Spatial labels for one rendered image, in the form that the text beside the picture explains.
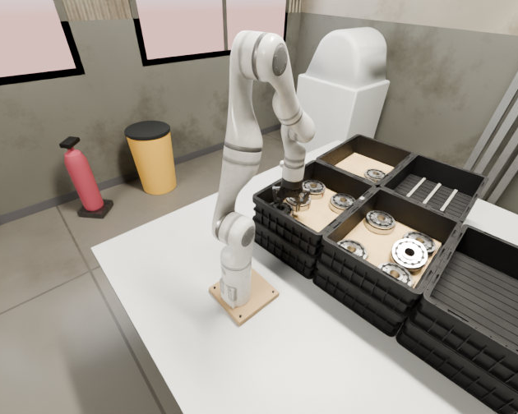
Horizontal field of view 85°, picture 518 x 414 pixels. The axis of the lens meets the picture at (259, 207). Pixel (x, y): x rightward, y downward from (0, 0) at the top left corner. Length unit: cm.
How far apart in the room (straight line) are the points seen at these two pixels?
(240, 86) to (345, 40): 204
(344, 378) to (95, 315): 147
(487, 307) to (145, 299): 103
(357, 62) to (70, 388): 275
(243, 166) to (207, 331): 53
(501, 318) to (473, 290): 9
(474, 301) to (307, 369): 52
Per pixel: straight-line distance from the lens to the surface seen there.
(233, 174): 68
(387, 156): 158
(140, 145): 249
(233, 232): 73
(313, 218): 111
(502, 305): 111
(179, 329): 97
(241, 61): 65
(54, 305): 215
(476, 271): 116
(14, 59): 258
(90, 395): 177
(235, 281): 86
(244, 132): 66
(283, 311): 98
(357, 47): 264
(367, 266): 86
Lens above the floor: 153
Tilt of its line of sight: 38 degrees down
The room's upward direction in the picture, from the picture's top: 2 degrees clockwise
